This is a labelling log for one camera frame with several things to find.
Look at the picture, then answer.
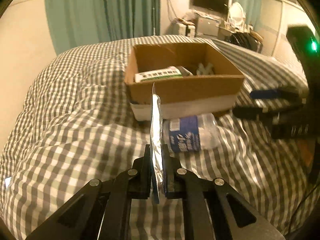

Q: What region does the large green curtain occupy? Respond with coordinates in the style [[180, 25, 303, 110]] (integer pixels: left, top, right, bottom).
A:
[[45, 0, 160, 54]]

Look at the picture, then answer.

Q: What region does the black wall television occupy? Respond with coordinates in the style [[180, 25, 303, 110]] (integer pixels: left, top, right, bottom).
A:
[[193, 0, 229, 15]]

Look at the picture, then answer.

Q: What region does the clear water bottle blue label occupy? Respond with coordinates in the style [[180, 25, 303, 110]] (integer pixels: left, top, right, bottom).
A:
[[162, 113, 219, 153]]

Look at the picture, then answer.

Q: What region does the white oval vanity mirror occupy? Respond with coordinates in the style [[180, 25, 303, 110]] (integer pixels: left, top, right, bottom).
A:
[[228, 2, 246, 25]]

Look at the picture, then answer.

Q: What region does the white suitcase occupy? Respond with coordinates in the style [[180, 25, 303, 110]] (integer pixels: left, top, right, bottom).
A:
[[173, 22, 195, 37]]

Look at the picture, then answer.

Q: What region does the green 999 medicine box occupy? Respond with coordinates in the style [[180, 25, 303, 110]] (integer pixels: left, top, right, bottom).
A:
[[135, 66, 183, 83]]

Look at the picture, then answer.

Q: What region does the white louvered wardrobe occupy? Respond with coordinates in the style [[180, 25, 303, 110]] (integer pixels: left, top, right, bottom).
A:
[[257, 0, 316, 62]]

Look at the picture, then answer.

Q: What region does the black backpack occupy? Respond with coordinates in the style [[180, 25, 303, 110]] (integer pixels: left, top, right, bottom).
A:
[[229, 32, 260, 52]]

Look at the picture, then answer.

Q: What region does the silver mini fridge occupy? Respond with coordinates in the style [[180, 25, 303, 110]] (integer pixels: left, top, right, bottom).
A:
[[196, 17, 220, 37]]

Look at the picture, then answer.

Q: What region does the grey checkered bed duvet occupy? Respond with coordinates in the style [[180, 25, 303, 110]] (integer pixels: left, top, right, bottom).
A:
[[1, 35, 319, 239]]

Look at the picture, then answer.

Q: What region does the round metal tin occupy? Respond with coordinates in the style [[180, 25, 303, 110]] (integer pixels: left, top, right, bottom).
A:
[[176, 66, 193, 76]]

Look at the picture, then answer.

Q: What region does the open cardboard box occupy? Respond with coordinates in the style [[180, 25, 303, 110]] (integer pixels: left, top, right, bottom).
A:
[[124, 43, 245, 121]]

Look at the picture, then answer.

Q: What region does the silver foil blister pack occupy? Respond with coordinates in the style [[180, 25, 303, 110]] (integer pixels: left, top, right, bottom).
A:
[[150, 83, 163, 204]]

